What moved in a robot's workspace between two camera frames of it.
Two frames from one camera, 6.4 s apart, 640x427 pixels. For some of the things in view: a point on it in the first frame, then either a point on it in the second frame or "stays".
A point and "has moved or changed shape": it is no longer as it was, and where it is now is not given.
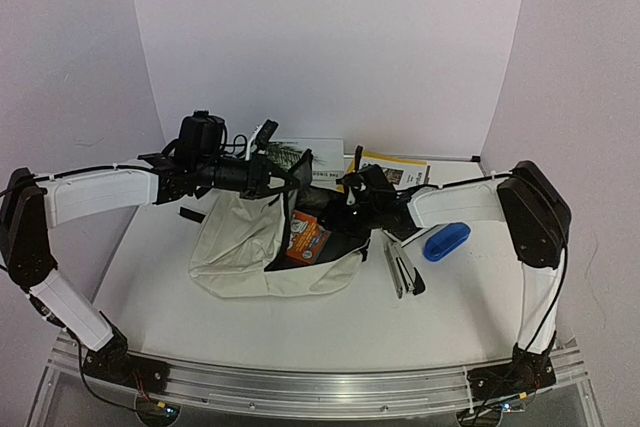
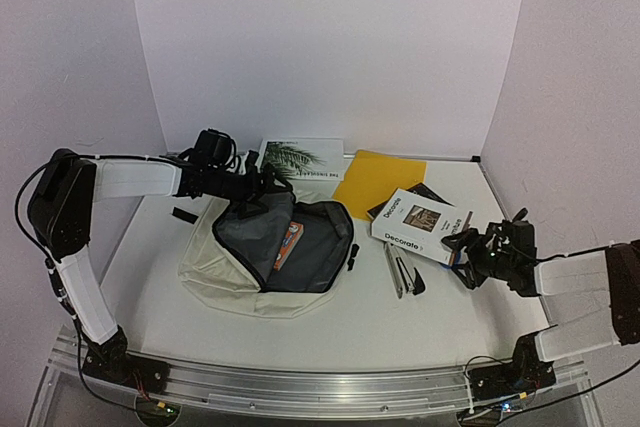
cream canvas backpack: [240, 245] has moved or changed shape
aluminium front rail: [313, 393] stays
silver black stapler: [405, 277] stays
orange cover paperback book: [307, 237] -> [292, 237]
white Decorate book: [402, 174] -> [419, 223]
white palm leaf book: [328, 155] stays
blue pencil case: [444, 239] -> [457, 260]
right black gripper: [362, 179] -> [470, 252]
